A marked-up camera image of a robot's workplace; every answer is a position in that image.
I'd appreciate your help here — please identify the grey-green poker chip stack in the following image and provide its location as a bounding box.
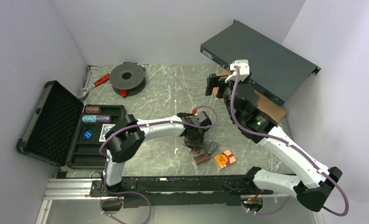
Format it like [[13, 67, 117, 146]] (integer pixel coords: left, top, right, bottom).
[[204, 141, 219, 156]]

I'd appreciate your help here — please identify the black poker set case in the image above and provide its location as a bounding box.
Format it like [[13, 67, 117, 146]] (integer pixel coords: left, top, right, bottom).
[[15, 80, 127, 170]]

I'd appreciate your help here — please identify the red-brown poker chip stack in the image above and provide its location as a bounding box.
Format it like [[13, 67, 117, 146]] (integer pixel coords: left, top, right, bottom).
[[191, 147, 201, 154]]

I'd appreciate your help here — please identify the purple poker chip stack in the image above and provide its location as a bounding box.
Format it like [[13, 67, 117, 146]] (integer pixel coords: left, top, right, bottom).
[[96, 115, 111, 123]]

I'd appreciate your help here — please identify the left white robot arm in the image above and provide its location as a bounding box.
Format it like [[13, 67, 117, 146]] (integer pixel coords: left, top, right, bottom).
[[101, 112, 213, 196]]

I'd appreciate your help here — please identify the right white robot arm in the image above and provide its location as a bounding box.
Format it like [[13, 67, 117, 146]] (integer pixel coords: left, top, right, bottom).
[[205, 74, 349, 216]]

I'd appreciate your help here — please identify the dark brown poker chip stack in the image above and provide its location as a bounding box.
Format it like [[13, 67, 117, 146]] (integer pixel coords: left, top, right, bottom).
[[193, 153, 210, 165]]

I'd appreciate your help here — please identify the wooden board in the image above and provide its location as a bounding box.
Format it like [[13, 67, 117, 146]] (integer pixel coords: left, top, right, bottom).
[[212, 78, 288, 141]]

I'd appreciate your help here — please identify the red yellow card box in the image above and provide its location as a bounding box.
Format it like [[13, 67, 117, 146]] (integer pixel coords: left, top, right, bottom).
[[213, 149, 237, 170]]

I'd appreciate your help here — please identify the red clamp under spool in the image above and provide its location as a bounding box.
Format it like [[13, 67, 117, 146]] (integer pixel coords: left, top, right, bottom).
[[119, 90, 128, 98]]

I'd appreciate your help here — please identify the black filament spool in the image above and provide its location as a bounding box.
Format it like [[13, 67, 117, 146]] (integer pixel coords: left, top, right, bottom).
[[109, 62, 146, 96]]

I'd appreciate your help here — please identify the blue playing card deck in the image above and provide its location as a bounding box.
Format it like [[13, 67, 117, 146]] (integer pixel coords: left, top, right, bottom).
[[99, 124, 115, 142]]

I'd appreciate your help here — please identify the blue dealer button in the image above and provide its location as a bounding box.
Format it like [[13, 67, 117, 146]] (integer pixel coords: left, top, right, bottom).
[[82, 129, 93, 140]]

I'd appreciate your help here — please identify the blue white poker chip stack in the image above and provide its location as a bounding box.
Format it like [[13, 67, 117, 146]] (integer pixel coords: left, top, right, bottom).
[[82, 115, 97, 123]]

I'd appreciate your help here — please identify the copper poker chip stack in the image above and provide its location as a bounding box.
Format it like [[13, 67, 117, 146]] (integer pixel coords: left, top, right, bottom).
[[84, 106, 102, 114]]

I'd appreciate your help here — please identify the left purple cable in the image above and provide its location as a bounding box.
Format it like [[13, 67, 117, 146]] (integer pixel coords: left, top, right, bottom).
[[98, 105, 219, 224]]

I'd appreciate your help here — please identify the purple cable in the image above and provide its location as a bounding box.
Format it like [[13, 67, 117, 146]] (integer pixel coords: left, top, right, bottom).
[[230, 65, 349, 217], [98, 105, 219, 224]]

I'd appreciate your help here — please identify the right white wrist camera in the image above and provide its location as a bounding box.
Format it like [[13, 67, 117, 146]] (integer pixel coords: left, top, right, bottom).
[[227, 59, 251, 81]]

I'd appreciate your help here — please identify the dark teal network switch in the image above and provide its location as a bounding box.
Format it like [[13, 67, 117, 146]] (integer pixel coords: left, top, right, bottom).
[[200, 20, 321, 106]]

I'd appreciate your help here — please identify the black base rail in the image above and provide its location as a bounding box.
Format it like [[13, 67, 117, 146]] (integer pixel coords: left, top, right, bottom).
[[90, 175, 272, 208]]

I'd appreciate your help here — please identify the red handled tool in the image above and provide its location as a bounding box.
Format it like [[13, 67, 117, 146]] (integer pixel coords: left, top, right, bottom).
[[76, 73, 110, 100]]

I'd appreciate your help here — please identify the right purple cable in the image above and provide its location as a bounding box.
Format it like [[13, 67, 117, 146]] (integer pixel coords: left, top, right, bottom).
[[230, 65, 349, 217]]

